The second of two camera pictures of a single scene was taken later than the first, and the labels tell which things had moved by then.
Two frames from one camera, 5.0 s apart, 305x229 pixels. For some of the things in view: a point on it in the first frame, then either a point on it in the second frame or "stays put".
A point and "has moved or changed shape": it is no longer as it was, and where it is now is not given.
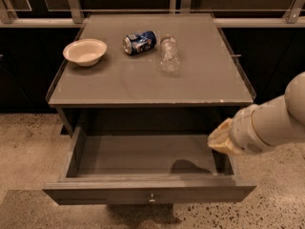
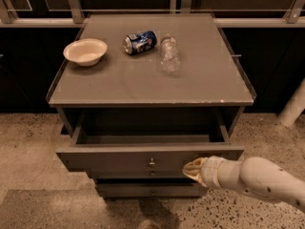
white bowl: x=85 y=52 stays put
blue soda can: x=138 y=42 stays put
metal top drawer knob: x=152 y=198 -> x=152 y=163
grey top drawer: x=137 y=165 has moved or changed shape
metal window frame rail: x=73 y=18 stays put
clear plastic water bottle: x=169 y=55 stays put
